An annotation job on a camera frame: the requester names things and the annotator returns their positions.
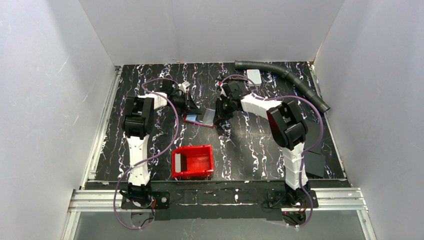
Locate upper black card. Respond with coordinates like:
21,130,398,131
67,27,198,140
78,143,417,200
304,120,323,155

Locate aluminium frame rail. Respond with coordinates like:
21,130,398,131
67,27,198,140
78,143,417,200
63,63,375,240

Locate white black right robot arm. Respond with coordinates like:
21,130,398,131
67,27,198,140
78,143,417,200
213,80,308,191

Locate red plastic bin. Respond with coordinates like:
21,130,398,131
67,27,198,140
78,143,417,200
171,144,215,180

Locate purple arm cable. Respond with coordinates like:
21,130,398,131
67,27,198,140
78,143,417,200
220,74,325,229
113,78,180,231

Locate white rectangular box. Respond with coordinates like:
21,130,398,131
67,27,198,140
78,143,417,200
246,69,262,87

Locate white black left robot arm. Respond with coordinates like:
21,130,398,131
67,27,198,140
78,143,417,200
122,78,205,187

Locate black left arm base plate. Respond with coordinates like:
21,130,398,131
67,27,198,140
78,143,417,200
119,185,170,210

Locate lower black card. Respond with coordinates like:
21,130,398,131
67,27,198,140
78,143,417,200
304,151,326,179

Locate grey corrugated hose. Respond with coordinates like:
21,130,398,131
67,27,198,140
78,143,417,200
234,59,331,114

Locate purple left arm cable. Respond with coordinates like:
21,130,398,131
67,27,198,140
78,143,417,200
113,78,180,231

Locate black credit card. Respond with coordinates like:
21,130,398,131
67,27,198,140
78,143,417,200
196,108,216,126

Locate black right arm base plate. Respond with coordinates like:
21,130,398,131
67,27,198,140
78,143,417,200
262,189,319,211

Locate black grey pliers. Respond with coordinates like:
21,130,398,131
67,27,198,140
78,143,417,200
217,74,248,87

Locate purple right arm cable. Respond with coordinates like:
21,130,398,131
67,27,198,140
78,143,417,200
220,74,325,229

